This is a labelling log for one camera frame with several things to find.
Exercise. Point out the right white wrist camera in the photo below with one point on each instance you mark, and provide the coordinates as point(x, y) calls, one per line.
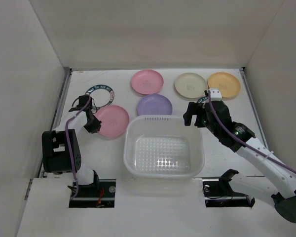
point(213, 94)

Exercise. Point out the aluminium rail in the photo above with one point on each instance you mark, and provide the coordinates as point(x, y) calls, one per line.
point(246, 86)
point(61, 98)

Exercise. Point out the right aluminium rail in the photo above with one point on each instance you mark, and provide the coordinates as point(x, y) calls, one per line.
point(246, 86)

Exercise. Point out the white plastic bin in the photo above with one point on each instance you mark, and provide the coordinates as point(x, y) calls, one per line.
point(163, 147)

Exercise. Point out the purple plate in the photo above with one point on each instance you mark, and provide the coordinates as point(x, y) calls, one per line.
point(154, 104)

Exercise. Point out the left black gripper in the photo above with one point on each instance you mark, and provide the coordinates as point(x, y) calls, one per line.
point(93, 128)

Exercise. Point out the cream plate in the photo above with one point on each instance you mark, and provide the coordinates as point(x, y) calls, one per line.
point(190, 85)

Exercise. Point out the pink plate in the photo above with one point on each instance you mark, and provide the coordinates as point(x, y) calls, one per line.
point(115, 120)
point(147, 82)

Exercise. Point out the left aluminium rail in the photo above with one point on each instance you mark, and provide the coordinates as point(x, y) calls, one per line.
point(61, 98)

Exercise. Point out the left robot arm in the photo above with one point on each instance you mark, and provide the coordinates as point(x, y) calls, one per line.
point(60, 148)

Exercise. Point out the orange plate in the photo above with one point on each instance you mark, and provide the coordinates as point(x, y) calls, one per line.
point(228, 85)

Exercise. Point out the white plate green rim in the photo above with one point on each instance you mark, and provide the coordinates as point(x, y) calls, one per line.
point(105, 88)
point(202, 99)

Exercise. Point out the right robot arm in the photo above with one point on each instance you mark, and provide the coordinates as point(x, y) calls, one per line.
point(242, 141)

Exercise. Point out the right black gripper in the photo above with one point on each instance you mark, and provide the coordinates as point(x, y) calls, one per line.
point(196, 112)

